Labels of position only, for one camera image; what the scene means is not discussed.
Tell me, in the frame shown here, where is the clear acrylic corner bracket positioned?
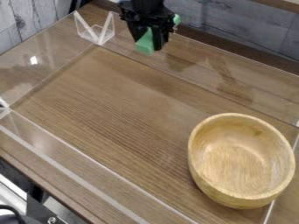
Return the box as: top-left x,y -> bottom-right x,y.
73,11 -> 116,46

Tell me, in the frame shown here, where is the black cable lower left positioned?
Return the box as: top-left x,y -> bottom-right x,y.
0,204 -> 26,218

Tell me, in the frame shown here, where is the black metal bracket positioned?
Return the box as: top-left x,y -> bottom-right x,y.
25,194 -> 68,224

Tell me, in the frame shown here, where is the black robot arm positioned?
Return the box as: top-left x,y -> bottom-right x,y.
117,0 -> 181,54

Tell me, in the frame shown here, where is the green rectangular block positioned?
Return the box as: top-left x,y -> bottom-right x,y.
135,14 -> 181,55

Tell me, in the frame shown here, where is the wooden bowl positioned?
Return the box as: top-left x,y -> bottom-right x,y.
187,113 -> 295,209

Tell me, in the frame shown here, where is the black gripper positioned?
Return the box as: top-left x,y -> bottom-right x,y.
117,3 -> 175,51

